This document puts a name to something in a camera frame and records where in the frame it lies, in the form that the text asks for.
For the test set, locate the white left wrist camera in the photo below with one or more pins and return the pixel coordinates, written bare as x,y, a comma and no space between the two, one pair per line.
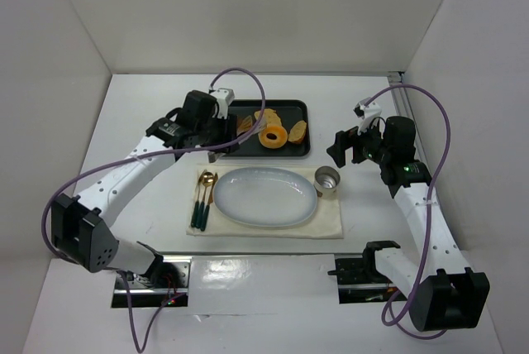
224,97

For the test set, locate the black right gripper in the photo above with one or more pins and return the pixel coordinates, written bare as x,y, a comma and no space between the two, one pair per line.
355,147

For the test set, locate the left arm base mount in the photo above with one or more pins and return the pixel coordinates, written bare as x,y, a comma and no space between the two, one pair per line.
171,286

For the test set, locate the small bread loaf half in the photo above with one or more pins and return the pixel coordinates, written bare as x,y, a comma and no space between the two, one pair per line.
298,132

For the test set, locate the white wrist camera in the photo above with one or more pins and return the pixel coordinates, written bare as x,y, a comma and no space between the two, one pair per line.
224,97
367,111

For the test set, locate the black baking tray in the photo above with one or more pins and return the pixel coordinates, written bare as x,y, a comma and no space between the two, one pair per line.
290,112

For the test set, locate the aluminium frame rail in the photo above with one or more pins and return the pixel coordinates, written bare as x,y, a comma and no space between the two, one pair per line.
403,107

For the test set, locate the brown croissant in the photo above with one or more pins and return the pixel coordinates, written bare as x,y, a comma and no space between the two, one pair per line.
244,124

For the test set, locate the stainless steel cup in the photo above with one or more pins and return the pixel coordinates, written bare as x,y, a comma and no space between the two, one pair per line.
326,181

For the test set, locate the gold spoon green handle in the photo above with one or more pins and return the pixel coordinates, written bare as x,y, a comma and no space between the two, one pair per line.
204,180

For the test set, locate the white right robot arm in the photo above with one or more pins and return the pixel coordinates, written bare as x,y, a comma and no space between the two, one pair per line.
442,291

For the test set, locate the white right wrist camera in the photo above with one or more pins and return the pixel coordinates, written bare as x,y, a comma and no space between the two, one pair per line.
367,111

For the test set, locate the gold knife green handle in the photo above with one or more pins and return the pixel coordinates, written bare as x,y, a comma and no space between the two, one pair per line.
210,196

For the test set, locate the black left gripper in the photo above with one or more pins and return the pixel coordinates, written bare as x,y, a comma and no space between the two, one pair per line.
223,139

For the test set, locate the round bread slice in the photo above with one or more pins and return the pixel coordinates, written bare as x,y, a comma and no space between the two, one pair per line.
270,117

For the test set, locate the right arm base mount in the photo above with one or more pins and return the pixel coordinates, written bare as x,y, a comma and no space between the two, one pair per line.
355,285

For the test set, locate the gold fork green handle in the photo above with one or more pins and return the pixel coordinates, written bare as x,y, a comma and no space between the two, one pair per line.
203,222

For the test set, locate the light blue oval plate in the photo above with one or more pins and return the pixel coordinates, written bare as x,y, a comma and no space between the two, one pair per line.
265,197

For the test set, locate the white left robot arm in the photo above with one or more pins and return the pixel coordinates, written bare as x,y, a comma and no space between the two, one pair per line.
81,225

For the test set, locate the metal tongs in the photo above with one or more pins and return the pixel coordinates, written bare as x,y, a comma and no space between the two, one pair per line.
213,156

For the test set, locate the orange glazed donut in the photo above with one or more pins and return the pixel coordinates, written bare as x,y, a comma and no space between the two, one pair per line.
273,137

